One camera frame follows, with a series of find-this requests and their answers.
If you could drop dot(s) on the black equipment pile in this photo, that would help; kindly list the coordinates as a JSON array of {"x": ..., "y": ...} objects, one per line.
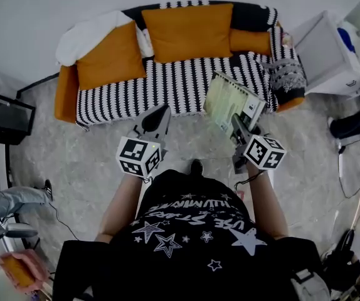
[{"x": 355, "y": 124}]

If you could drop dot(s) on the large orange cushion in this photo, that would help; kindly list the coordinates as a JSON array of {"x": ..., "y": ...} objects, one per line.
[{"x": 187, "y": 31}]

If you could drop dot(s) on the blue object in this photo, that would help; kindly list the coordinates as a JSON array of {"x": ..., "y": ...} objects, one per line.
[{"x": 346, "y": 39}]

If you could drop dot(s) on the green spiral-bound book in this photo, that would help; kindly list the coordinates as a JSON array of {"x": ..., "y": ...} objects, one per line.
[{"x": 230, "y": 100}]

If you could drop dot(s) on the person's left forearm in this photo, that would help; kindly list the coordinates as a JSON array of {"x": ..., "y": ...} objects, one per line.
[{"x": 122, "y": 205}]

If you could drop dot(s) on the grey chair base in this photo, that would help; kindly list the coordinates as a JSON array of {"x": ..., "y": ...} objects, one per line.
[{"x": 20, "y": 230}]

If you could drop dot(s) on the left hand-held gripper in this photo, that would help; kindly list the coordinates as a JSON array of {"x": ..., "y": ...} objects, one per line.
[{"x": 138, "y": 155}]

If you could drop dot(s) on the black star print shirt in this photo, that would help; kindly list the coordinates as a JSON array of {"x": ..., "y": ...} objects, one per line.
[{"x": 192, "y": 246}]

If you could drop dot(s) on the white blanket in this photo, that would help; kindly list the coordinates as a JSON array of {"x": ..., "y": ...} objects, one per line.
[{"x": 87, "y": 38}]

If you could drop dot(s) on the medium orange cushion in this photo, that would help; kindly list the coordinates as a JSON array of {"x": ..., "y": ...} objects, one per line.
[{"x": 109, "y": 60}]

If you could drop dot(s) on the grey patterned cloth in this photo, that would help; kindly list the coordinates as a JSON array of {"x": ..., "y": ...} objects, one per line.
[{"x": 286, "y": 78}]

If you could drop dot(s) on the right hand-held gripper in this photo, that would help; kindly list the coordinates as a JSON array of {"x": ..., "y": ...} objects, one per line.
[{"x": 263, "y": 152}]

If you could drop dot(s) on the pink cloth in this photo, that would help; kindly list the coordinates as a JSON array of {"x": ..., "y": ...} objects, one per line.
[{"x": 26, "y": 270}]

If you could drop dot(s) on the black box stand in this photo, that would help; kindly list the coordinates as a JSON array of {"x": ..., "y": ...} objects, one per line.
[{"x": 4, "y": 118}]

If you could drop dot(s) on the person's black shoe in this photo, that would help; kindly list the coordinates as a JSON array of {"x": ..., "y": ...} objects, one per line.
[{"x": 196, "y": 166}]

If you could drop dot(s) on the black white striped sofa cover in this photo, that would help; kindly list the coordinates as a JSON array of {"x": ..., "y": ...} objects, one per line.
[{"x": 183, "y": 86}]

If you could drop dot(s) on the person's right forearm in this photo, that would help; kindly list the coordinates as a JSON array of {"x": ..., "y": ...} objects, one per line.
[{"x": 266, "y": 199}]

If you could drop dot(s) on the white cabinet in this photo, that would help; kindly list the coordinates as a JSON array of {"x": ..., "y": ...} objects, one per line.
[{"x": 327, "y": 53}]

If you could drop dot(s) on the white stick tool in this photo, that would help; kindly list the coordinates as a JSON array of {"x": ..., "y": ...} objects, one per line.
[{"x": 341, "y": 161}]

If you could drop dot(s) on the small orange cushion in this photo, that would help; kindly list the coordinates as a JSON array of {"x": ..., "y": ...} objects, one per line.
[{"x": 250, "y": 41}]

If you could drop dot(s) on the orange sofa seat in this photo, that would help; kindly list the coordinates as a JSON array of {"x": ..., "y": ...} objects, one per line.
[{"x": 65, "y": 92}]

